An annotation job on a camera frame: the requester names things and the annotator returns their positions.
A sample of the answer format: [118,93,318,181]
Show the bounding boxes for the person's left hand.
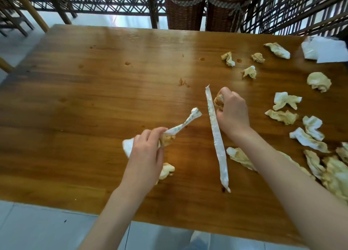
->
[119,127,168,196]

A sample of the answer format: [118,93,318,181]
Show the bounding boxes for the person's right hand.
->
[216,87,250,139]

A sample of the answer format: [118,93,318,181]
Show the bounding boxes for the used napkins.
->
[156,42,348,204]

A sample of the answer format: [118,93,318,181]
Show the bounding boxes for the white paper napkin pack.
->
[301,36,348,64]

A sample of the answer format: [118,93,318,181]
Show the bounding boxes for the person's right forearm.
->
[231,126,348,250]

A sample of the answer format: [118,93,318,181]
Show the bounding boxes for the person's left forearm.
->
[77,186,156,250]

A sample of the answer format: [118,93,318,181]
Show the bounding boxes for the dark wooden table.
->
[0,24,348,247]

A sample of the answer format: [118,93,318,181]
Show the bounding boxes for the brown wicker lidded basket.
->
[206,0,256,32]
[162,0,208,30]

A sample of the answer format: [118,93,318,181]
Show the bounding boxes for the dark wooden lattice screen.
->
[240,0,348,37]
[23,0,166,29]

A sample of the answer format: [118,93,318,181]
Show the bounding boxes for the light wooden table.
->
[0,0,49,74]

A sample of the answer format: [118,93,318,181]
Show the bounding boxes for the dark wooden stool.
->
[0,0,34,37]

